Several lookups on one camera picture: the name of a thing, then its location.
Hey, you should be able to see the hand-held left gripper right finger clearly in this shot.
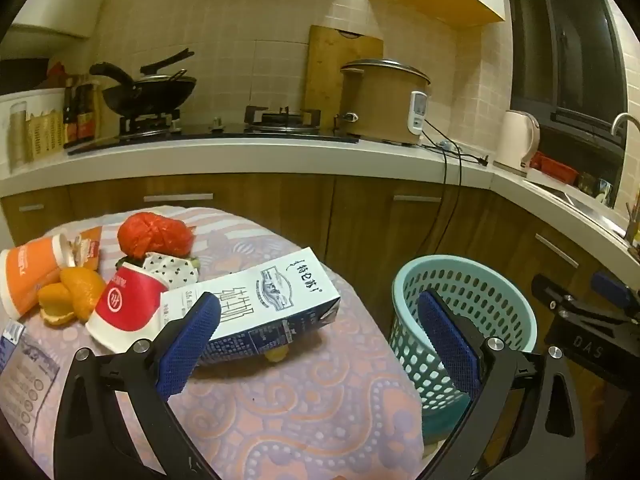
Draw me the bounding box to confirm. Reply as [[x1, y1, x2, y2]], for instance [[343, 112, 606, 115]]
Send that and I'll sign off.
[[410, 290, 587, 480]]

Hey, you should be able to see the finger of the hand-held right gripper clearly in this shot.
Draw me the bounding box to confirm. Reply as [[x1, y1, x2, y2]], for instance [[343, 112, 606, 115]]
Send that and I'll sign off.
[[531, 274, 640, 324], [591, 269, 640, 308]]

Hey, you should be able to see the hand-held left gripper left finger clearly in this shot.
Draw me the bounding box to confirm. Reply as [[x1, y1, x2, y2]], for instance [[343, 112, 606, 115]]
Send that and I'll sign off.
[[54, 291, 223, 480]]

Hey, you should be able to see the light blue perforated basket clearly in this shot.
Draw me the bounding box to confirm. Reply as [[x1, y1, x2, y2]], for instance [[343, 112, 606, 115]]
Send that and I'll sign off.
[[391, 255, 538, 413]]

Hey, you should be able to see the polka dot paper napkin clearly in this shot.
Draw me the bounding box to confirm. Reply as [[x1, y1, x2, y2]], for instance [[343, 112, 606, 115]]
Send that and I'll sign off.
[[141, 252, 200, 291]]

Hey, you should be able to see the red paper cup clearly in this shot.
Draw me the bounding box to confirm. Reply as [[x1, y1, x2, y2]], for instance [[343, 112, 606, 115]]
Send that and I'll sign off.
[[85, 261, 171, 353]]

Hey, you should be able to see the white blue milk carton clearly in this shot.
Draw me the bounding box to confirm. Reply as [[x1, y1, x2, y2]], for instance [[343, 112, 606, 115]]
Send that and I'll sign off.
[[159, 246, 342, 368]]

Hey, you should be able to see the red plastic bag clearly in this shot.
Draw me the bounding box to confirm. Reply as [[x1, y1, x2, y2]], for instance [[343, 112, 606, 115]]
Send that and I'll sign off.
[[117, 212, 196, 258]]

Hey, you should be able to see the orange peel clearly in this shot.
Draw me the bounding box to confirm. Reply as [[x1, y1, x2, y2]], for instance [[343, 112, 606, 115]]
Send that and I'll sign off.
[[60, 266, 108, 322], [39, 282, 77, 329]]

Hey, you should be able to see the orange white paper cup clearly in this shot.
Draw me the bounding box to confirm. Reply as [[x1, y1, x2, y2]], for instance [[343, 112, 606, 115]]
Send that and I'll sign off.
[[0, 234, 96, 317]]

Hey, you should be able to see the teal stool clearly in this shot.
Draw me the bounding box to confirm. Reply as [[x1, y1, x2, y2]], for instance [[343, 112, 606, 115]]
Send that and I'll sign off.
[[422, 400, 473, 446]]

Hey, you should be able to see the steel sink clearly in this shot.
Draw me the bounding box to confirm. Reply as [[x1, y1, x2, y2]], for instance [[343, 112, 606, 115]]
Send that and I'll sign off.
[[525, 180, 640, 251]]

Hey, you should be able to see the glass jar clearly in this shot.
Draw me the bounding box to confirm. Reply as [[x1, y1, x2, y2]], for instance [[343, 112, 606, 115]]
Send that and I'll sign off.
[[580, 172, 613, 206]]

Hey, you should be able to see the red plastic basket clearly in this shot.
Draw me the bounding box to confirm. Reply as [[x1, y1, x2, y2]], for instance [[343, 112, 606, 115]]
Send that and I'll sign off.
[[530, 152, 581, 186]]

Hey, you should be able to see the pink patterned tablecloth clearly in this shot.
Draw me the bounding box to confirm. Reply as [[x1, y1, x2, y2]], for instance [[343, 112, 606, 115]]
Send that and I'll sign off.
[[0, 205, 426, 480]]

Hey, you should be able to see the white electric kettle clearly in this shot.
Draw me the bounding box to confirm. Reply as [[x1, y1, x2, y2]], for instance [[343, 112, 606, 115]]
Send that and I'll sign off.
[[494, 110, 541, 170]]

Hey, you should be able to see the metal faucet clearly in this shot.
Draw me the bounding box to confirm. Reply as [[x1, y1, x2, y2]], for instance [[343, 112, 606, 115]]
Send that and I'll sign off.
[[611, 112, 640, 136]]

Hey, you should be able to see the black gas stove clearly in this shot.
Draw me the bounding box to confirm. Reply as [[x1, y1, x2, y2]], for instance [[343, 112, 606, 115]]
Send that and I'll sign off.
[[67, 105, 361, 156]]

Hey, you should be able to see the kitchen counter with wooden cabinets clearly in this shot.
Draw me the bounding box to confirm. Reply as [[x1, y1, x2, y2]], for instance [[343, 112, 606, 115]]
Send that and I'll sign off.
[[0, 127, 640, 411]]

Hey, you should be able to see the dark window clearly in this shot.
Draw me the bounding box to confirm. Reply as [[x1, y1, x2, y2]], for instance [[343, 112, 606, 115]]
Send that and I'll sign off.
[[505, 0, 640, 161]]

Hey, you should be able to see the brown rice cooker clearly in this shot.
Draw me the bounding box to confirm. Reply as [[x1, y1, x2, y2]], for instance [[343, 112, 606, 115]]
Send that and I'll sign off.
[[335, 59, 432, 146]]

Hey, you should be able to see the black wok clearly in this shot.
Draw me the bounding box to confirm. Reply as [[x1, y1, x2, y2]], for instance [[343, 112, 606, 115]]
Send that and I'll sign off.
[[102, 49, 197, 117]]

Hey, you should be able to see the dark sauce bottle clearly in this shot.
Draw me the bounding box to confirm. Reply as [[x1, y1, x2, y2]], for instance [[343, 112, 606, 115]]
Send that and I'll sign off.
[[64, 85, 78, 142], [75, 80, 98, 140]]

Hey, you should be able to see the yellow plastic basket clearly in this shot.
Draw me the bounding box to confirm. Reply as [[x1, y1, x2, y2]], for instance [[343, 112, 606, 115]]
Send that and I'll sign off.
[[26, 110, 66, 161]]

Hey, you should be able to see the wooden cutting board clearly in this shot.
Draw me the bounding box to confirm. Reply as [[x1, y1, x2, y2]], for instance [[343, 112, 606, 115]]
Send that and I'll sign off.
[[305, 25, 385, 128]]

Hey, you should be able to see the black power cable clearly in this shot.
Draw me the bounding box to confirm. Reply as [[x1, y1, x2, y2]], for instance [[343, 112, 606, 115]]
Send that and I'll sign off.
[[425, 140, 491, 241], [420, 127, 463, 261]]

